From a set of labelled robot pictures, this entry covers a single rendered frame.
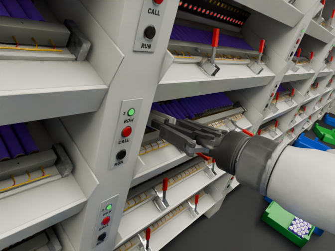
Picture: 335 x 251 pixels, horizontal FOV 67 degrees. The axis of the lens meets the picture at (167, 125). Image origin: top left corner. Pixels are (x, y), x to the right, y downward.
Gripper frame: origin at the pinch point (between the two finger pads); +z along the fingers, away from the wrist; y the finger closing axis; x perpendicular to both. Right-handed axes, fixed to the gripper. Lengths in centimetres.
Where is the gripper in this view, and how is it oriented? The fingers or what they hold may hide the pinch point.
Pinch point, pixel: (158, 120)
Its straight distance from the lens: 55.9
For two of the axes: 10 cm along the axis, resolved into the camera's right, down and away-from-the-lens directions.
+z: -7.5, -3.2, 5.8
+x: 1.5, -9.3, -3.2
